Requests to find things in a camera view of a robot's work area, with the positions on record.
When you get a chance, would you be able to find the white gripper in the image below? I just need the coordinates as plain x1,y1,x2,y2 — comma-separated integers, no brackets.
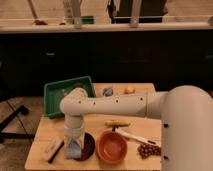
64,125,85,144

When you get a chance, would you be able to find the blue sponge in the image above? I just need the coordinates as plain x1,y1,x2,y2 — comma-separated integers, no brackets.
66,139,82,159

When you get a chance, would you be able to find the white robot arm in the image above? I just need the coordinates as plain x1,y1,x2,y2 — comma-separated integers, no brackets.
60,86,213,171

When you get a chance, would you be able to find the dark purple bowl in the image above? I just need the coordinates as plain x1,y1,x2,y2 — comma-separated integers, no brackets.
76,133,95,161

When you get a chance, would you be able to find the orange bowl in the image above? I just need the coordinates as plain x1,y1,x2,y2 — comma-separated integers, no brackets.
96,131,127,165

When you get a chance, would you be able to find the wooden scrub brush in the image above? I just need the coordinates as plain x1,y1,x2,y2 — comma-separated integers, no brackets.
42,137,64,163

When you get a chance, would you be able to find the green plastic tray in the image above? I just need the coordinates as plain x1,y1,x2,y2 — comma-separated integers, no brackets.
44,76,96,119

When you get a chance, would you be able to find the blue grey small object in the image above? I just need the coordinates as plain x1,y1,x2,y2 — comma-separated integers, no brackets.
102,87,114,97

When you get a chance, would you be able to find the black chair base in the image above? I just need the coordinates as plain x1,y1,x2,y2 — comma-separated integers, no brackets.
0,105,34,144

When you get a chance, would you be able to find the yellow orange fruit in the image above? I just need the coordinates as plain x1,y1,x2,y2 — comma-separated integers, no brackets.
124,86,135,94

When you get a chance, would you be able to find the brown grape bunch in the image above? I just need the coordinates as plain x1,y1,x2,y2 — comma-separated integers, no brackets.
138,143,161,159

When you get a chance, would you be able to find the green box on counter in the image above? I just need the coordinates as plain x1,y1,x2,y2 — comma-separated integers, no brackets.
81,16,94,24

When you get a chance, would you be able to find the white counter ledge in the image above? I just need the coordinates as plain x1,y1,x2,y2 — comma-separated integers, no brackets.
0,22,213,34

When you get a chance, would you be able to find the white handled knife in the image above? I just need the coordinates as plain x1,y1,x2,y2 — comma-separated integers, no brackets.
112,128,159,146

